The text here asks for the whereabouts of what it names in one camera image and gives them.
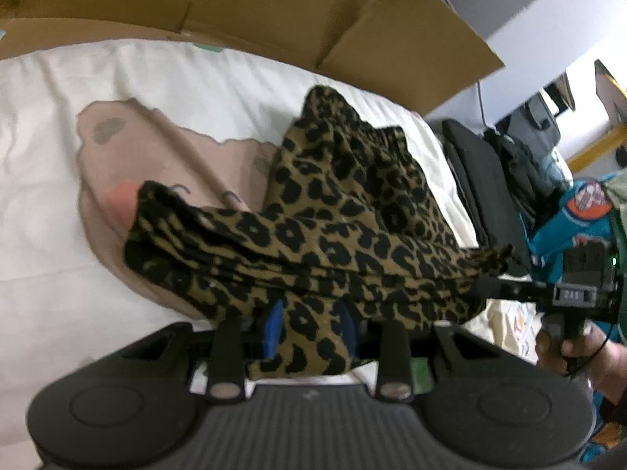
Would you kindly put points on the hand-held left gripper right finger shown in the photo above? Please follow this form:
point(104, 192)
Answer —
point(349, 328)

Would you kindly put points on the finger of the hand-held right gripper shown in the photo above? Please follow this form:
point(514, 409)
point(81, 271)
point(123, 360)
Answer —
point(509, 289)

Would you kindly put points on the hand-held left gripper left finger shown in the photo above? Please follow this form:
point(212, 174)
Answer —
point(272, 328)

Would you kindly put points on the leopard print garment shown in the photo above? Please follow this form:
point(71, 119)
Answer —
point(343, 215)

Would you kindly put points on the person's right forearm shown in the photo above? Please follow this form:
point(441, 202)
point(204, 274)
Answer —
point(615, 369)

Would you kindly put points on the person's right hand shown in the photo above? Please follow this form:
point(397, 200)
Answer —
point(578, 352)

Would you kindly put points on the teal printed cloth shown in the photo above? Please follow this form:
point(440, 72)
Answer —
point(563, 225)

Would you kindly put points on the black fabric bundle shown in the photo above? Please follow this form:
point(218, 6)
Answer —
point(480, 181)

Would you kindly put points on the dark jacket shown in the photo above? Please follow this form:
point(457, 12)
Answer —
point(529, 156)

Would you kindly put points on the white printed bed sheet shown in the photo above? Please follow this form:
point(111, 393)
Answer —
point(171, 88)

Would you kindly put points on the cardboard box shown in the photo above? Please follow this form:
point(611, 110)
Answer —
point(245, 5)

